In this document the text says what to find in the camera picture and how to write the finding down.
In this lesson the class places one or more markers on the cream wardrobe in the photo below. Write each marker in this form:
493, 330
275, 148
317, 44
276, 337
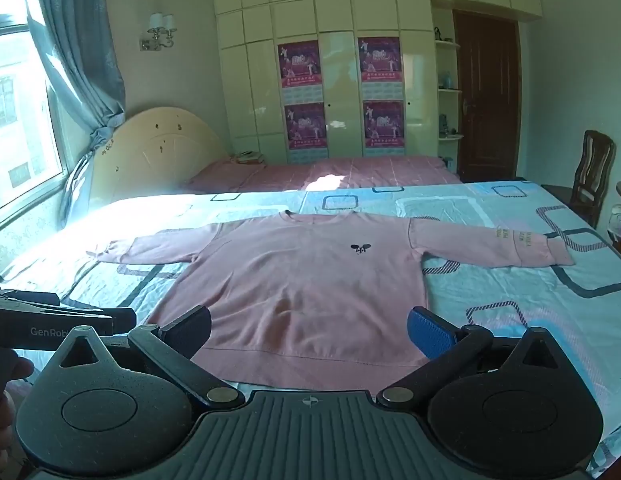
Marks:
340, 5

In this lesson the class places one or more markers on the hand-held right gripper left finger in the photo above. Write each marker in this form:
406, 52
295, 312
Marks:
190, 329

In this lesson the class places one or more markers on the dark wooden door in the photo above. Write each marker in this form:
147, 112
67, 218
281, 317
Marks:
485, 100

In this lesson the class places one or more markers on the dark wooden chair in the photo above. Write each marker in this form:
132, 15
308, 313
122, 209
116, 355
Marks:
595, 165

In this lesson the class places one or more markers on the purple wall poster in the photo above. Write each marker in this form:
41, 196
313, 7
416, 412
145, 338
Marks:
384, 124
380, 62
305, 127
299, 67

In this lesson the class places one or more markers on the pink sweatshirt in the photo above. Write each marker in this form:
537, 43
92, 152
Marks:
310, 300

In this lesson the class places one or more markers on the wall lamp with two shades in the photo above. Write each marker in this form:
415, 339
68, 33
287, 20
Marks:
159, 30

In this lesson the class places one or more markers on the grey-blue curtain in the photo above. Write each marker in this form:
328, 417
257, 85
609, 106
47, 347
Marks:
83, 60

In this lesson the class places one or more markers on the patterned light blue bed sheet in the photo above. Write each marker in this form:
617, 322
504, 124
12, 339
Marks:
530, 320

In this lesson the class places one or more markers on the small blue bottle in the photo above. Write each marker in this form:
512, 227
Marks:
446, 79

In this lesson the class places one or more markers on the cream corner shelf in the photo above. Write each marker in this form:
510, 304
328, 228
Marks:
448, 91

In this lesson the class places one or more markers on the window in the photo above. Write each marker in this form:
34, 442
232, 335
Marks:
15, 110

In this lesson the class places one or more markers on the cream arched headboard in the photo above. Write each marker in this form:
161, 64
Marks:
160, 150

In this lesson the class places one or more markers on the small dark figurine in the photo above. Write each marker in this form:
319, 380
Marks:
444, 122

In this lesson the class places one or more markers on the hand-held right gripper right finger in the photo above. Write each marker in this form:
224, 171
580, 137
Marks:
431, 332

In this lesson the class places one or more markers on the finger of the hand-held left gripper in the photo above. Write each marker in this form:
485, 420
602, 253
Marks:
124, 321

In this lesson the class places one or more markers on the person's left hand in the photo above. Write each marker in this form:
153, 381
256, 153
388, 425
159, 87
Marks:
18, 367

